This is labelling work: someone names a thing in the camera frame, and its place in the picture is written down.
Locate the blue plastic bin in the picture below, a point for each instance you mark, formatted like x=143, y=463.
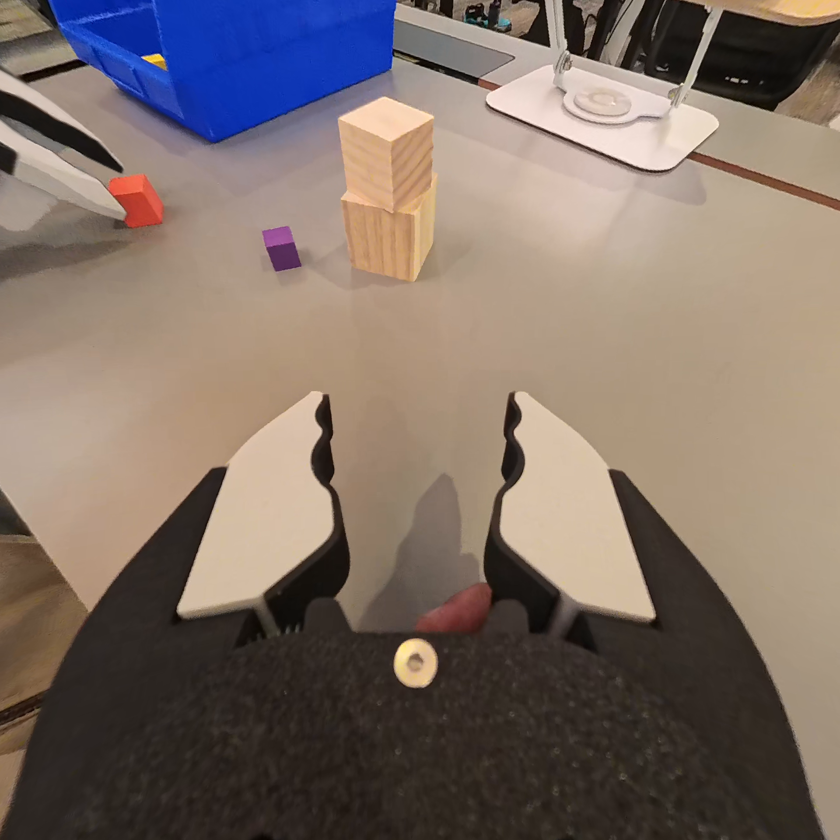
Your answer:
x=263, y=66

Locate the wooden display board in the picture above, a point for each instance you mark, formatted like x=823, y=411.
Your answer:
x=788, y=8

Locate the white folding stand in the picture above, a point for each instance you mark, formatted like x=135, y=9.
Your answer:
x=617, y=125

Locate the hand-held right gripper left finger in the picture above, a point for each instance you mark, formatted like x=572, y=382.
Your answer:
x=256, y=525

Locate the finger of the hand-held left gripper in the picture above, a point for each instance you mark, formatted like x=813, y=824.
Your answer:
x=53, y=125
x=53, y=194

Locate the yellow wooden cube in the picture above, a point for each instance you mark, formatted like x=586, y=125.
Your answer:
x=155, y=61

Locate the red wooden cube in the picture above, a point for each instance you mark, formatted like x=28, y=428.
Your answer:
x=138, y=201

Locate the black office chair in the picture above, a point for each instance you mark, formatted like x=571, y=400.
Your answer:
x=775, y=59

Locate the purple wooden cube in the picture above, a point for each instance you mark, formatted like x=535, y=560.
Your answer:
x=281, y=250

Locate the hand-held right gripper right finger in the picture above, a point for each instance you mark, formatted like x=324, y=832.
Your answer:
x=578, y=525

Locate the large wooden cube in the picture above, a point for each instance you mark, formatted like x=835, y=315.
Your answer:
x=387, y=243

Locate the medium wooden cube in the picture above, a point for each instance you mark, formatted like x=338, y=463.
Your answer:
x=387, y=151

